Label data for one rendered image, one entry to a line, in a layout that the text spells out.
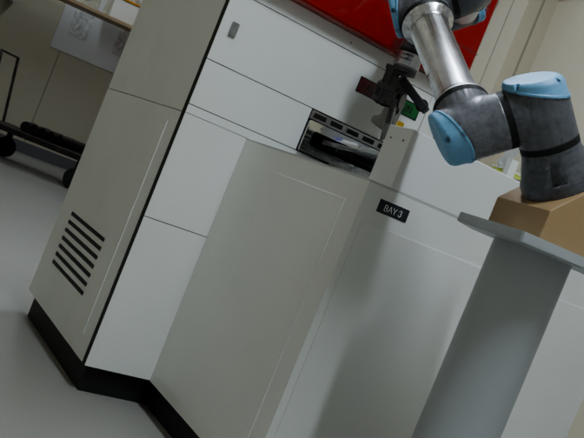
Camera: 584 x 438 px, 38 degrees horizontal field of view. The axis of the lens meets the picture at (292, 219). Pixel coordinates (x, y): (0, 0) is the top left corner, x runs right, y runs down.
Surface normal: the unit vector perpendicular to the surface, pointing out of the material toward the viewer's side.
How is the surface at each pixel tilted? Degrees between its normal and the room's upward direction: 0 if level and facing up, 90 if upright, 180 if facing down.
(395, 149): 90
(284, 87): 90
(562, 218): 90
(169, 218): 90
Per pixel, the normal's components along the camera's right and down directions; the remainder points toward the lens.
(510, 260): -0.62, -0.22
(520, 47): 0.35, 0.18
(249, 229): -0.79, -0.30
